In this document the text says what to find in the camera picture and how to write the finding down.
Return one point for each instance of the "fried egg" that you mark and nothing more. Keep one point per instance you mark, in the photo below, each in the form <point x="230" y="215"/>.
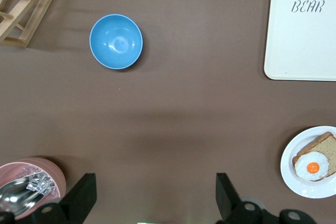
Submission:
<point x="312" y="167"/>

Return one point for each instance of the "metal scoop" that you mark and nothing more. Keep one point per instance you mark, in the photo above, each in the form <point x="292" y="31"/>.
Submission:
<point x="18" y="195"/>

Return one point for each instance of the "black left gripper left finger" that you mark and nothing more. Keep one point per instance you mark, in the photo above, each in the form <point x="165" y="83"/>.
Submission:
<point x="78" y="200"/>

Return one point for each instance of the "blue bowl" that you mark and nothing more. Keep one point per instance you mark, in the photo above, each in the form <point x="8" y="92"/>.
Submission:
<point x="115" y="41"/>

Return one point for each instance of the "cream tray with bear print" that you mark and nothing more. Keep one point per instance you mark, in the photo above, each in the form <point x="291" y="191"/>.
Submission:
<point x="302" y="45"/>

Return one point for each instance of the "wooden mug rack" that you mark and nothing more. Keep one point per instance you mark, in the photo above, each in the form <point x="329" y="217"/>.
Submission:
<point x="39" y="1"/>

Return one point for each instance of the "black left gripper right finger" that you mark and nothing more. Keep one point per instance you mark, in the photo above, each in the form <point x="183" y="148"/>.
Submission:
<point x="227" y="200"/>

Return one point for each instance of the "white round plate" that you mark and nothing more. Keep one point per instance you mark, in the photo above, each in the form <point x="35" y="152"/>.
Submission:
<point x="288" y="176"/>

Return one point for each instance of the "crumpled silver foil pieces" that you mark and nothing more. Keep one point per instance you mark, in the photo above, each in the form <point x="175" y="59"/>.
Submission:
<point x="42" y="184"/>

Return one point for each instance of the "pink bowl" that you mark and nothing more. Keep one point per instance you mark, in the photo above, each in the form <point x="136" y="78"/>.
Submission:
<point x="56" y="179"/>

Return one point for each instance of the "bread slice under egg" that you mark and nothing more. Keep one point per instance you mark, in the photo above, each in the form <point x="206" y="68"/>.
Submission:
<point x="326" y="148"/>

